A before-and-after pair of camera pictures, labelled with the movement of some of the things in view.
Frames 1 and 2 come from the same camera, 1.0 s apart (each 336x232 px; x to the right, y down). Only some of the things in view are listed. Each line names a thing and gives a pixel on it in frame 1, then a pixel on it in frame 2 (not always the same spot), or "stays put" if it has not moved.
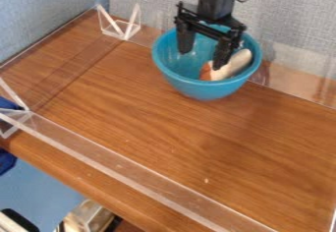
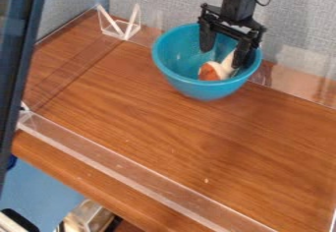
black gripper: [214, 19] -> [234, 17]
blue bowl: [182, 68] stays put
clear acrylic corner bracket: [121, 29] stays put
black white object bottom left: [13, 222] stays put
